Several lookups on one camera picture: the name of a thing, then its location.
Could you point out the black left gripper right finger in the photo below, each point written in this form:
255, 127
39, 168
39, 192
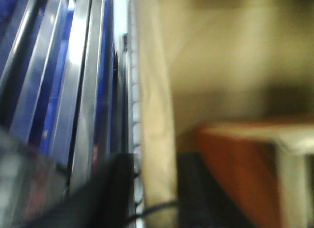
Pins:
203, 203

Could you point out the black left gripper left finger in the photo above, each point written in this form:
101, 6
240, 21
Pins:
103, 202

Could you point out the large brown cardboard box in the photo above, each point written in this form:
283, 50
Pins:
216, 61

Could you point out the orange box inside carton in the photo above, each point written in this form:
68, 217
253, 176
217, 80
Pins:
266, 168

